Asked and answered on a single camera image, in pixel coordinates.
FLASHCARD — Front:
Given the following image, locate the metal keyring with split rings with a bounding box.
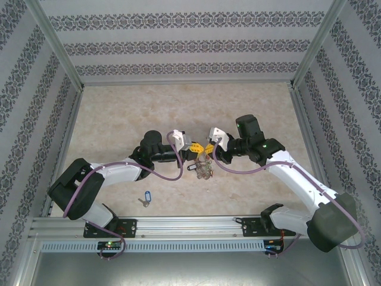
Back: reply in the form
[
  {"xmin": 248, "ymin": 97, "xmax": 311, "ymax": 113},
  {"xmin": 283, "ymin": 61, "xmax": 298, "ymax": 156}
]
[{"xmin": 186, "ymin": 145, "xmax": 215, "ymax": 182}]

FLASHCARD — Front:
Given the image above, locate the blue tag with key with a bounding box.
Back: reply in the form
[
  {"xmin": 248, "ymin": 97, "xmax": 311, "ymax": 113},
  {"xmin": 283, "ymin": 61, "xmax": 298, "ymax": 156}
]
[{"xmin": 137, "ymin": 190, "xmax": 153, "ymax": 208}]

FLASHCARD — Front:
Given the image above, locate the small circuit board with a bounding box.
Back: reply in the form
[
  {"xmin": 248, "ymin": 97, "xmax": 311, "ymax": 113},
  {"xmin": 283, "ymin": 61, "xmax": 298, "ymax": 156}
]
[
  {"xmin": 264, "ymin": 240, "xmax": 285, "ymax": 254},
  {"xmin": 97, "ymin": 241, "xmax": 123, "ymax": 250}
]

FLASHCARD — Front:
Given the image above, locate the grey metal panel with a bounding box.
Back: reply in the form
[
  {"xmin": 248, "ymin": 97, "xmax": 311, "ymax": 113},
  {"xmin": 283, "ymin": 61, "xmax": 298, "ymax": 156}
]
[{"xmin": 29, "ymin": 251, "xmax": 358, "ymax": 286}]

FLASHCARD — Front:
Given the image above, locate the aluminium frame rail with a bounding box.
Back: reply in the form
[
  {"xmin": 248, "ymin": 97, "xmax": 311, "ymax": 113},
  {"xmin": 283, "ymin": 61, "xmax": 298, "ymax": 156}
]
[
  {"xmin": 80, "ymin": 77, "xmax": 295, "ymax": 87},
  {"xmin": 40, "ymin": 88, "xmax": 86, "ymax": 218},
  {"xmin": 290, "ymin": 86, "xmax": 340, "ymax": 215}
]

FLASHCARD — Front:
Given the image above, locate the wide aluminium mounting rail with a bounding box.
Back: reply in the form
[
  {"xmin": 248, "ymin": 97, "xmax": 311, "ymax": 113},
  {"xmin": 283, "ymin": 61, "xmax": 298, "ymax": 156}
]
[{"xmin": 28, "ymin": 216, "xmax": 354, "ymax": 239}]

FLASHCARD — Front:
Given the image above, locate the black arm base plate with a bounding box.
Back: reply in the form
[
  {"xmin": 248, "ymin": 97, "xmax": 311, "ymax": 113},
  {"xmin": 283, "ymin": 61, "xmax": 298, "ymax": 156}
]
[
  {"xmin": 240, "ymin": 216, "xmax": 297, "ymax": 238},
  {"xmin": 83, "ymin": 218, "xmax": 138, "ymax": 238}
]

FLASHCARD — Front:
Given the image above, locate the grey slotted cable duct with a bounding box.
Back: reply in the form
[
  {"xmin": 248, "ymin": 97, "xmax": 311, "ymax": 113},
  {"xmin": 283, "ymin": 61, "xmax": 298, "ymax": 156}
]
[{"xmin": 40, "ymin": 240, "xmax": 267, "ymax": 253}]

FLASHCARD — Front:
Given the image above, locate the aluminium frame post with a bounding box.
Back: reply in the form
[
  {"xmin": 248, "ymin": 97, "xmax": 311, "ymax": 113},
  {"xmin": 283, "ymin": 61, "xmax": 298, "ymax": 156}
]
[
  {"xmin": 290, "ymin": 0, "xmax": 349, "ymax": 89},
  {"xmin": 339, "ymin": 238, "xmax": 367, "ymax": 286},
  {"xmin": 8, "ymin": 234, "xmax": 42, "ymax": 286},
  {"xmin": 25, "ymin": 0, "xmax": 86, "ymax": 90}
]

